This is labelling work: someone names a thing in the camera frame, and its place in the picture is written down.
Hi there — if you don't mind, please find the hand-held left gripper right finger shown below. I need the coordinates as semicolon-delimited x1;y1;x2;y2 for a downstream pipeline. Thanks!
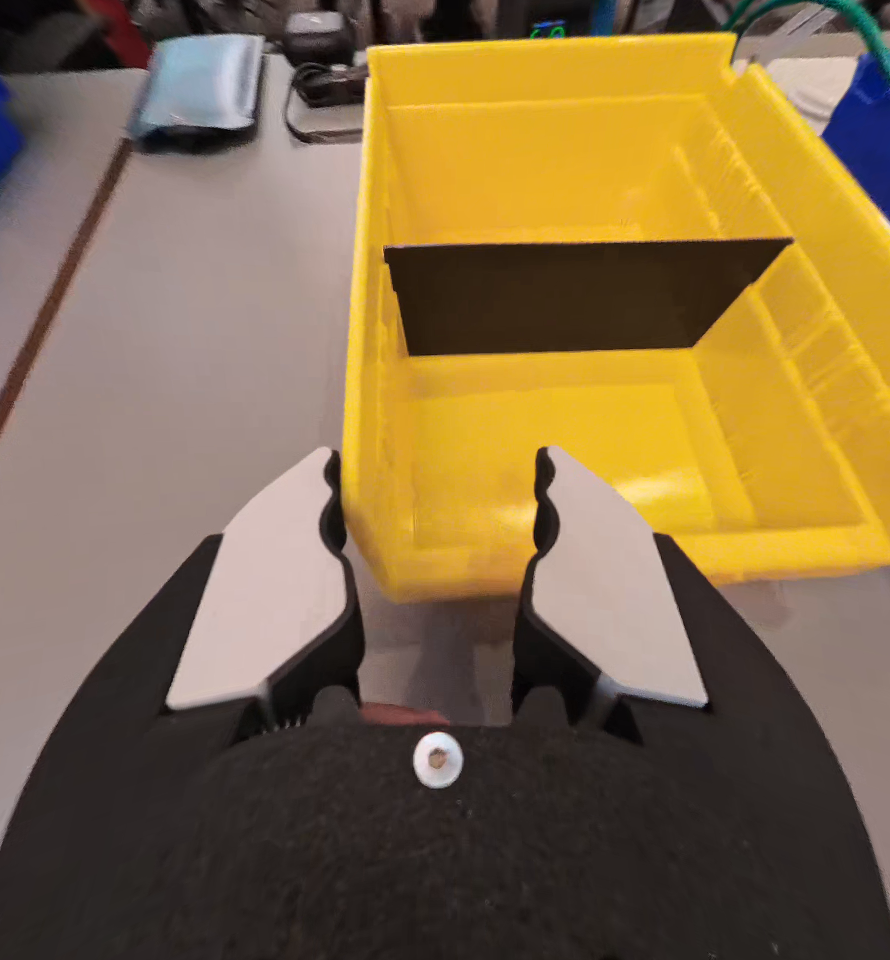
512;446;710;727

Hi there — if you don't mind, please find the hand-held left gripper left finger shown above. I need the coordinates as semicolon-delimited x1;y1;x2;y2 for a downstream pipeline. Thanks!
166;447;365;725

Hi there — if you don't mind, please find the yellow plastic bin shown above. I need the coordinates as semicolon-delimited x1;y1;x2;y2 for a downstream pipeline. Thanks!
342;31;890;605

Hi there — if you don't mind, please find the green ethernet cable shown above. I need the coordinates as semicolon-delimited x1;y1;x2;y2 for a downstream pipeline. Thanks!
733;0;890;95

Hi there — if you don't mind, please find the black bin divider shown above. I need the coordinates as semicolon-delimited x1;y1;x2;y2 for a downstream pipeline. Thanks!
383;238;794;357

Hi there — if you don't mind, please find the grey-blue pouch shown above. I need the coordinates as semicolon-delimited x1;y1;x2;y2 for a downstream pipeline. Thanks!
128;33;266;151

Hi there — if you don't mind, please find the black power adapter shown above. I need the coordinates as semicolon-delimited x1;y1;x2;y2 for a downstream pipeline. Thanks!
283;11;371;144

